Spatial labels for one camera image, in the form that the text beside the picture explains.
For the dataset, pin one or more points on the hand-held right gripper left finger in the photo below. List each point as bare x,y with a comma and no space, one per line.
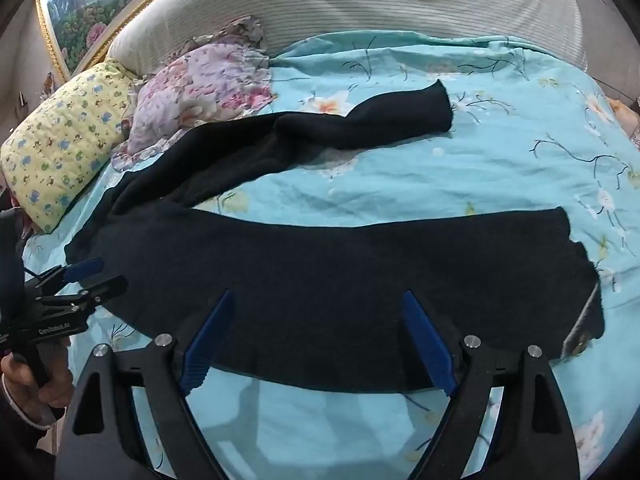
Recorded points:
210,345

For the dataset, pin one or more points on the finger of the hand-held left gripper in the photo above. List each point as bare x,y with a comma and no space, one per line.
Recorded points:
107,287
85,267

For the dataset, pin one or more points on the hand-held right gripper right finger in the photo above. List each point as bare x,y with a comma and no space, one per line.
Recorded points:
425,345

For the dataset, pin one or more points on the black pants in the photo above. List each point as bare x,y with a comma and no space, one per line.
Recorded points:
325,300

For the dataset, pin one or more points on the person's left forearm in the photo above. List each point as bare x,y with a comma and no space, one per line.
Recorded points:
20,445

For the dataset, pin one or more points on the person's left hand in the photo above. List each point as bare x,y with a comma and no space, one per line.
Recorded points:
62,375

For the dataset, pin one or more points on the yellow printed pillow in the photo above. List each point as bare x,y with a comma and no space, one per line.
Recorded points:
65,140

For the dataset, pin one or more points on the blue floral bedsheet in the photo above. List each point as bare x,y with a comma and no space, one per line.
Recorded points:
400,170

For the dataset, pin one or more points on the pink floral pillow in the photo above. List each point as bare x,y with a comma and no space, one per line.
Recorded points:
200,90

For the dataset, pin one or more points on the gold framed painting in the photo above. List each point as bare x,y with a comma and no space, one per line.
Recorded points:
85,10

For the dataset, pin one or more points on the striped grey headboard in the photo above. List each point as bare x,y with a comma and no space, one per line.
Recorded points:
375,5

